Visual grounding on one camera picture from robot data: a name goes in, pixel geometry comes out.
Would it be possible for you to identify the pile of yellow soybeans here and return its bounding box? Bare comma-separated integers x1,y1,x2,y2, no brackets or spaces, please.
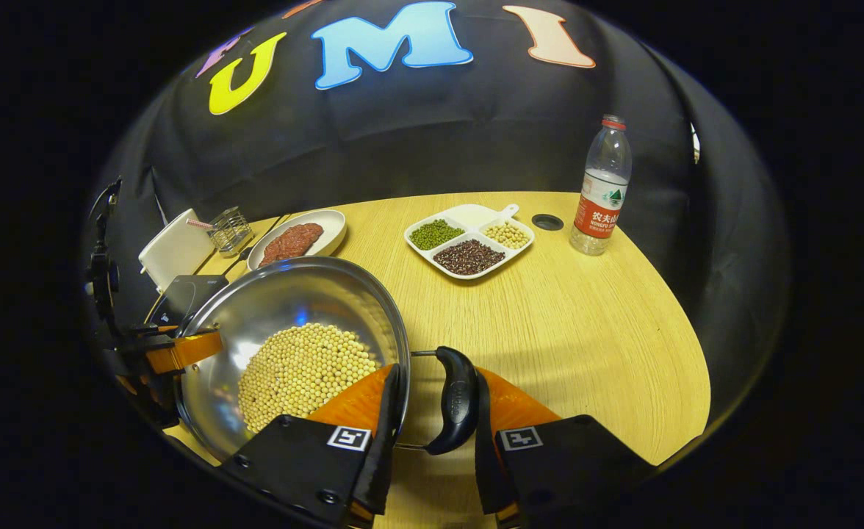
237,322,381,434

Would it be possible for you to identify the white oval plate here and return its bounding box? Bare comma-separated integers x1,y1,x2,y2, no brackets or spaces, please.
247,209,348,271

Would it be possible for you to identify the black backdrop cloth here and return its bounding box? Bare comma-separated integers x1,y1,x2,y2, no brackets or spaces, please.
83,0,789,412

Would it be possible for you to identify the white toaster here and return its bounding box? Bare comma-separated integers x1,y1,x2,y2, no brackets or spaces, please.
138,208,216,291

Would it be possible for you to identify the small metal wire holder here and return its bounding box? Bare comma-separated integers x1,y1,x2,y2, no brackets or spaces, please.
208,206,254,258

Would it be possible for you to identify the clear water bottle red label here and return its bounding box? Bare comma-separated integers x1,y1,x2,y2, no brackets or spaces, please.
569,114,633,256

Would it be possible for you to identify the pile of dark red beans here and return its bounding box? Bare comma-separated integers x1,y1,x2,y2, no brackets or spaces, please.
433,239,506,276

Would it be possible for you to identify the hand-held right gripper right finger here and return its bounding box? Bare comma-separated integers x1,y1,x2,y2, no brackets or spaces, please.
472,367,657,529

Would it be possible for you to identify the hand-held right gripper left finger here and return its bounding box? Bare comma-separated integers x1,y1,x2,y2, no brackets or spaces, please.
219,364,403,529

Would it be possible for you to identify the steel pot with black handle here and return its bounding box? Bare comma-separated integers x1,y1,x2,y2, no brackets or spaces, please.
175,256,480,464

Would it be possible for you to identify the white divided dish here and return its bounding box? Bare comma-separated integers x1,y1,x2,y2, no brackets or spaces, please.
404,204,536,281

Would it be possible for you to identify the small heap of pale soybeans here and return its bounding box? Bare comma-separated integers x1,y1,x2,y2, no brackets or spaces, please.
483,223,530,249

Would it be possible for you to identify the raw red meat slice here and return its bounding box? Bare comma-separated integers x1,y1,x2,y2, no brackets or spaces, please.
259,223,324,267

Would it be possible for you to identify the pile of green mung beans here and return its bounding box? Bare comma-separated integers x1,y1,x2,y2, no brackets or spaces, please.
410,219,466,251

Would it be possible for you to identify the black induction cooktop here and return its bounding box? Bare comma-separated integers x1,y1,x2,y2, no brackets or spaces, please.
149,274,231,328

